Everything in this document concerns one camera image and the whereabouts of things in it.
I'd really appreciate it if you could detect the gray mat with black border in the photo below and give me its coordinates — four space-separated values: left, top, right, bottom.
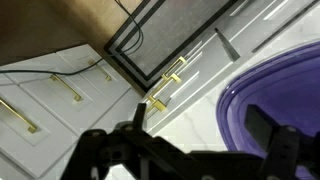
103 0 240 93

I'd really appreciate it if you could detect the purple translucent tupperware lid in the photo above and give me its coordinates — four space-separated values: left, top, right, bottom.
215 40 320 180

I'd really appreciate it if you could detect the thin black floor cable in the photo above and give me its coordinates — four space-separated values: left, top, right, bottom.
0 0 145 76

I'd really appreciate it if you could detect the gold drawer handle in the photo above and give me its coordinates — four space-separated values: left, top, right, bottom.
145 73 183 113
161 55 188 81

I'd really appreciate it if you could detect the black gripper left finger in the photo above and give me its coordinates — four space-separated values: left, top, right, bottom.
61 103 208 180

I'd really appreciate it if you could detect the white base cabinet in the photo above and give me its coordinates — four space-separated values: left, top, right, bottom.
133 0 320 135

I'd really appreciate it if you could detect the gold cabinet handle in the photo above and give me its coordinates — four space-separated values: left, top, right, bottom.
88 59 113 82
0 98 38 135
49 74 83 102

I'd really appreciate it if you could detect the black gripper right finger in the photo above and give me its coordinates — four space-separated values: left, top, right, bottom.
244 103 320 180

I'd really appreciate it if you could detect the white shaker cabinet panel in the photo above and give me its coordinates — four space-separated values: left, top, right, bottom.
0 43 144 179

